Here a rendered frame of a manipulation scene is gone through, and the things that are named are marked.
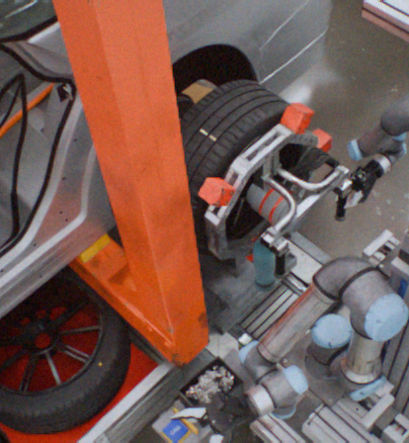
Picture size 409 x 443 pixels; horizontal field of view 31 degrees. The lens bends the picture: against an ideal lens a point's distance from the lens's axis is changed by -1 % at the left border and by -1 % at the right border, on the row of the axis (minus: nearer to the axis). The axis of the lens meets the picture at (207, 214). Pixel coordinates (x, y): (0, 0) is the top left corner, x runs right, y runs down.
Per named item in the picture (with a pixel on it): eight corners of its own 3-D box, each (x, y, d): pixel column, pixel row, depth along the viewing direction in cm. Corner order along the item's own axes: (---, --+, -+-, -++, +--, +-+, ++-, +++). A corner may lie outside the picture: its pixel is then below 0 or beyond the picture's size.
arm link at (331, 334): (334, 322, 232) (337, 303, 221) (359, 356, 225) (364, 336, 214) (302, 341, 229) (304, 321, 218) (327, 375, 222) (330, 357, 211)
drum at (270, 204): (269, 189, 282) (269, 165, 270) (311, 220, 272) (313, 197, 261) (244, 211, 277) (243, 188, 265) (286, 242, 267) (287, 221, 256)
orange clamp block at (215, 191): (220, 177, 250) (206, 176, 243) (237, 189, 247) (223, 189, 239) (211, 194, 252) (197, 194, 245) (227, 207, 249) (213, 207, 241)
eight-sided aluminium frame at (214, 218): (301, 190, 306) (307, 98, 261) (313, 198, 303) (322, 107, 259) (209, 272, 285) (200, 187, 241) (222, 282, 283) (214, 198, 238)
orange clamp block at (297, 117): (288, 124, 264) (298, 101, 260) (304, 134, 261) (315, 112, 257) (278, 125, 259) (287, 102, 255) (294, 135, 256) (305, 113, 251)
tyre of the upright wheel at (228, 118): (274, 49, 276) (142, 130, 244) (322, 78, 265) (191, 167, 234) (259, 171, 326) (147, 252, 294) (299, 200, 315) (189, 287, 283)
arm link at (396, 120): (400, 132, 223) (353, 168, 271) (432, 121, 225) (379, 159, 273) (386, 97, 225) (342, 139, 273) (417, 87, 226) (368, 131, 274)
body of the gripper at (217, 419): (220, 449, 186) (261, 425, 189) (216, 434, 180) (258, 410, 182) (206, 426, 191) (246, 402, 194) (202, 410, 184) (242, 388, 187)
